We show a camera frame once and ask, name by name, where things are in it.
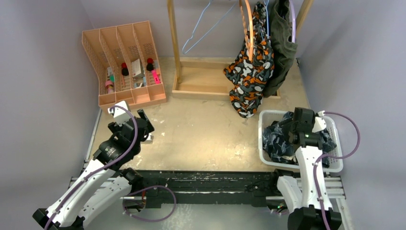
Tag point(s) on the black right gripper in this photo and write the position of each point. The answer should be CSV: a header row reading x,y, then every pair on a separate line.
x,y
287,122

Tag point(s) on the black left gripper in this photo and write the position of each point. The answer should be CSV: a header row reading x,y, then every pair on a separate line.
x,y
116,129

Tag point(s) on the grey leaf pattern shorts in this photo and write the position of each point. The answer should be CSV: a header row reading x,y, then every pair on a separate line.
x,y
275,143

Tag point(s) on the orange camouflage shorts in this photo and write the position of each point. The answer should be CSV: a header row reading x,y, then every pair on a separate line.
x,y
249,73

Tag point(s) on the orange hanger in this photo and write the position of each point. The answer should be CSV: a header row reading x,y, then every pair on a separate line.
x,y
248,28

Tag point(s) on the light blue hanger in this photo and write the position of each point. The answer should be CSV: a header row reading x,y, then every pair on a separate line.
x,y
200,32

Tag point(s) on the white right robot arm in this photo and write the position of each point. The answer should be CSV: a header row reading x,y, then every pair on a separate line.
x,y
308,204

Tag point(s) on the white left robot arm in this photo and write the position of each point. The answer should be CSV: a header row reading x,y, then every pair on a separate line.
x,y
103,181

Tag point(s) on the dark olive green shorts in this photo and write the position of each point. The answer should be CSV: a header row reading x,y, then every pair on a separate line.
x,y
281,42

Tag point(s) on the purple hanger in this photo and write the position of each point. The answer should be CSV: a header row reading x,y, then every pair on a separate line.
x,y
293,19

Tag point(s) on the small white block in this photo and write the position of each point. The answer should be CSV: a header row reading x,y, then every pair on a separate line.
x,y
147,139

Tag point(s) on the pink marker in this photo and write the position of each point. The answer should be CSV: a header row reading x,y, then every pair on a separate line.
x,y
155,77

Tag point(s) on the red black item left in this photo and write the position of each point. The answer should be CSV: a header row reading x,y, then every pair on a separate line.
x,y
124,69

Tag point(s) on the red black item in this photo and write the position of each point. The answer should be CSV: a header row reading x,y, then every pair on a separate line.
x,y
124,69
150,64

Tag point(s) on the pink tape roll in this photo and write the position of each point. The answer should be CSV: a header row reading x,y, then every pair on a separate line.
x,y
109,84

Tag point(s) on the white box in organizer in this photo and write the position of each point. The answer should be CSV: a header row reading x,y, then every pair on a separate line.
x,y
137,69

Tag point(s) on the red black item right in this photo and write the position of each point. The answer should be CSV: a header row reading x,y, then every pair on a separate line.
x,y
150,64

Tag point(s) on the white plastic laundry basket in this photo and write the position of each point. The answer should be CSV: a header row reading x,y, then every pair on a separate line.
x,y
267,117

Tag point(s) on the orange plastic file organizer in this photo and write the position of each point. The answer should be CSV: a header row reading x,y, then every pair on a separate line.
x,y
126,63

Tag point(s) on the wooden clothes rack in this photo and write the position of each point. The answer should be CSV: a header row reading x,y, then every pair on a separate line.
x,y
197,77

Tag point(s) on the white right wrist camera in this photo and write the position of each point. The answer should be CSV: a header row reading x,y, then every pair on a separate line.
x,y
320,123

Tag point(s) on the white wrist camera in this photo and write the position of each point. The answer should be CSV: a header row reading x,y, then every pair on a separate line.
x,y
118,111
320,123

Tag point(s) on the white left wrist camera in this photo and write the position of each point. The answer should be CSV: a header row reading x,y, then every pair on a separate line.
x,y
118,111

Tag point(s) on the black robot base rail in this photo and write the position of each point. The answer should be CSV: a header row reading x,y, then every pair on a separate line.
x,y
257,189

